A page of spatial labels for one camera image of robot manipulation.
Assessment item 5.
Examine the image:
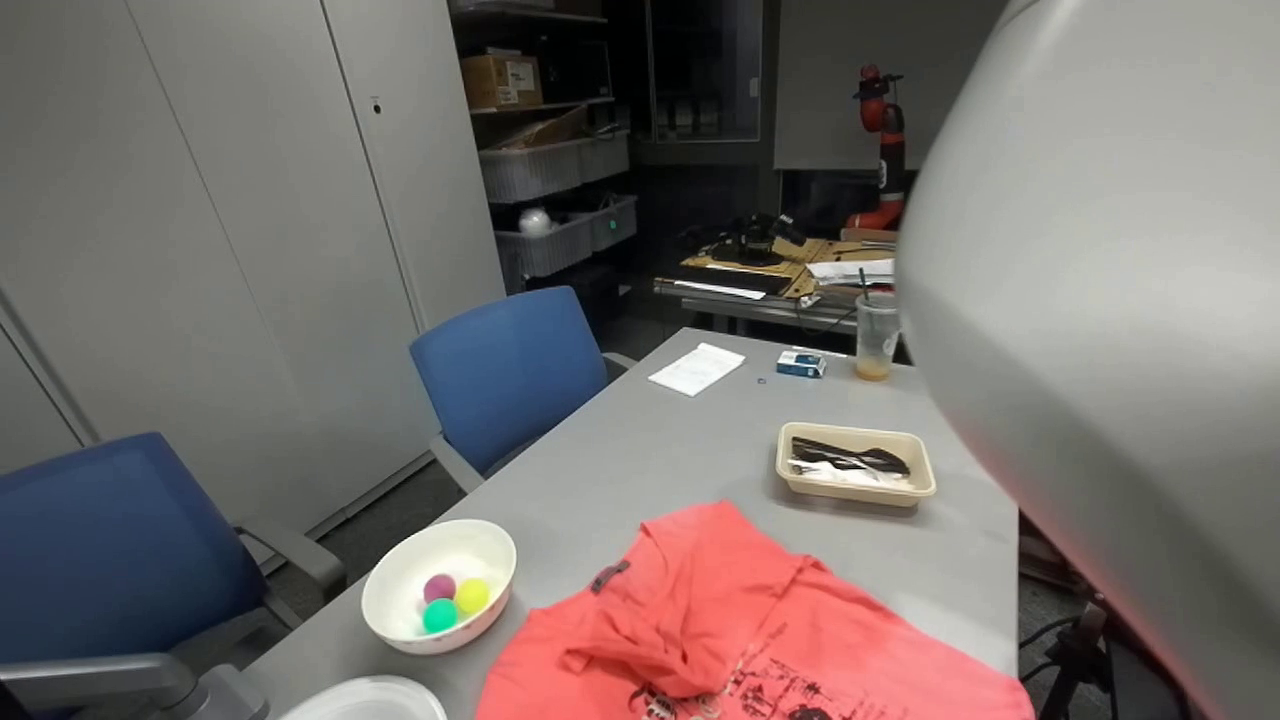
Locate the red T-shirt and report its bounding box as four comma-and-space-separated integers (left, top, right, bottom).
476, 503, 1036, 720

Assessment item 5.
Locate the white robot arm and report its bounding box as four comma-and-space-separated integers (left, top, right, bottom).
897, 0, 1280, 720

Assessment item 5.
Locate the white paper sheet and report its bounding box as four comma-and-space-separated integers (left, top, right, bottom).
651, 343, 744, 394

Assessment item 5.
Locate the blue office chair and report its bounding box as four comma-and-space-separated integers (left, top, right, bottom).
0, 432, 349, 720
408, 284, 633, 492

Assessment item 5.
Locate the small blue white box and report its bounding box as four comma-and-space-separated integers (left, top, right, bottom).
775, 351, 824, 380

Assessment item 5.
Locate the cluttered back table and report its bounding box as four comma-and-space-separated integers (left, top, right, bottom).
651, 211, 897, 334

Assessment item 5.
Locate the grey storage bins shelf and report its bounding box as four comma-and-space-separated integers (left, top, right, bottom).
446, 0, 636, 286

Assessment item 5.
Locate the beige cutlery tray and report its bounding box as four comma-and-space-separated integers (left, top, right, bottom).
770, 420, 936, 507

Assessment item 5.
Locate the clear plastic cup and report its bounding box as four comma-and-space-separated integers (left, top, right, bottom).
850, 290, 899, 380

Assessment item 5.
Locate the yellow ball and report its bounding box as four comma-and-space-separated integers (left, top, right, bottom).
457, 581, 492, 616

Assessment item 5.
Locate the white bowl with balls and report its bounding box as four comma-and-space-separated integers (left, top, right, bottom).
358, 518, 519, 654

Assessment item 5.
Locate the pink ball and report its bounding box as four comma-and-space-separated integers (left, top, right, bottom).
424, 570, 457, 600

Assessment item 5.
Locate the green ball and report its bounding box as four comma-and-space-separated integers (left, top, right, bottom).
421, 600, 461, 636

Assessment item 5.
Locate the white empty plate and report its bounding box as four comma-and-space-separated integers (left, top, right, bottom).
278, 674, 446, 720

